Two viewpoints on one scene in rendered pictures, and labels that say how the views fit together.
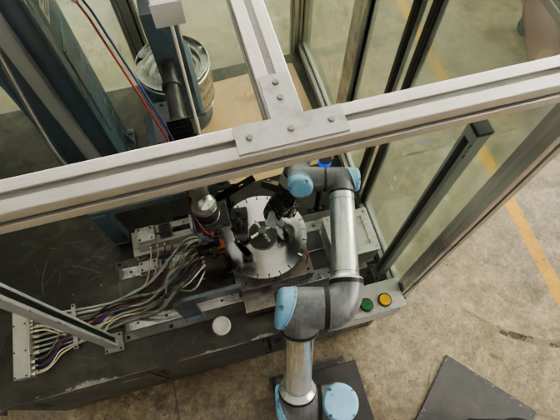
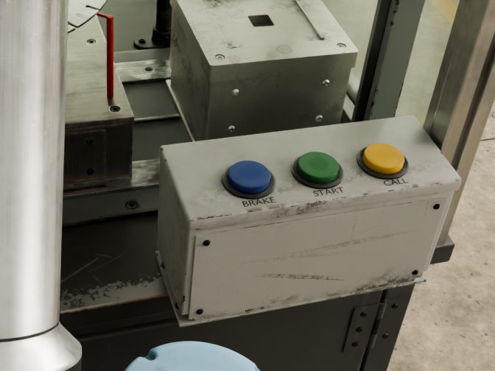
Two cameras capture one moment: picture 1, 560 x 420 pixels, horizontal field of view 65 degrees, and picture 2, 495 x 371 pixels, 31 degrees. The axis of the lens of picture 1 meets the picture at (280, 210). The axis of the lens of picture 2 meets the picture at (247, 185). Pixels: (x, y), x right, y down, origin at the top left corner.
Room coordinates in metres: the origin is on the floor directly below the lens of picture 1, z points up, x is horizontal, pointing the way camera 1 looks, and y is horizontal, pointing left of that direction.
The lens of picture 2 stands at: (-0.29, -0.15, 1.43)
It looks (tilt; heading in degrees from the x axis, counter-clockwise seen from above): 41 degrees down; 352
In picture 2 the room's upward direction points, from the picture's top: 8 degrees clockwise
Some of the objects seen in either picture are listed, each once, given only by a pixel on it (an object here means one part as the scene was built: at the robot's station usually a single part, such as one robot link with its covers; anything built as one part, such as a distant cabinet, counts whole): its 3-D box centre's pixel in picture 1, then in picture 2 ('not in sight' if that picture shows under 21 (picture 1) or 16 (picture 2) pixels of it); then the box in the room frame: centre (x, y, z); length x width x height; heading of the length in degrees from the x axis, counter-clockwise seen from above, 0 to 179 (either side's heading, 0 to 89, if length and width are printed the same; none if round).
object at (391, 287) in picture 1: (361, 305); (300, 218); (0.37, -0.31, 0.82); 0.28 x 0.11 x 0.15; 105
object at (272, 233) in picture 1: (262, 234); not in sight; (0.60, 0.07, 0.96); 0.11 x 0.11 x 0.03
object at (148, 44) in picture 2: (317, 207); (163, 35); (0.81, -0.16, 0.76); 0.09 x 0.03 x 0.03; 105
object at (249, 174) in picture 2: not in sight; (248, 181); (0.33, -0.24, 0.90); 0.04 x 0.04 x 0.02
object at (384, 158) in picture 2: (384, 300); (382, 163); (0.37, -0.38, 0.90); 0.04 x 0.04 x 0.02
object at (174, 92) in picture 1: (186, 138); not in sight; (0.69, 0.26, 1.45); 0.35 x 0.07 x 0.28; 15
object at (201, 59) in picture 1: (180, 91); not in sight; (1.30, 0.44, 0.93); 0.31 x 0.31 x 0.36
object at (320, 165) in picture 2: (366, 305); (317, 171); (0.35, -0.31, 0.90); 0.04 x 0.04 x 0.02
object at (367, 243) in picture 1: (347, 239); (254, 71); (0.63, -0.27, 0.82); 0.18 x 0.18 x 0.15; 15
